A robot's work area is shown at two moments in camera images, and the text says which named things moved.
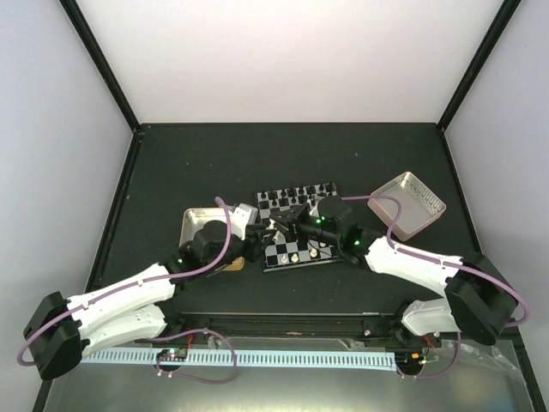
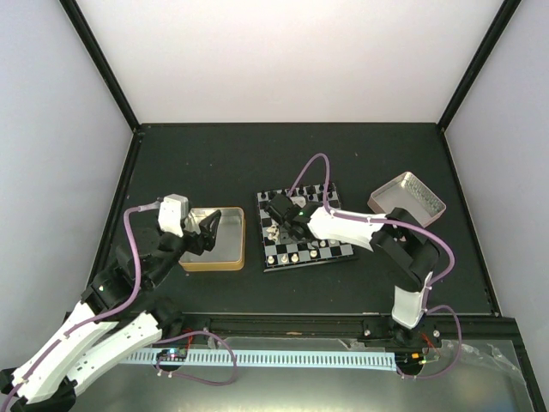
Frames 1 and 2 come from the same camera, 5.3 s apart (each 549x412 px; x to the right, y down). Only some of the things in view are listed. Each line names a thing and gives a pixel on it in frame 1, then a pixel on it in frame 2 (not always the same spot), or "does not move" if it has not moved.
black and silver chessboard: x=280 y=252 does not move
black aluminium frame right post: x=479 y=60 does not move
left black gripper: x=256 y=236 → x=208 y=233
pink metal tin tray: x=419 y=205 does not move
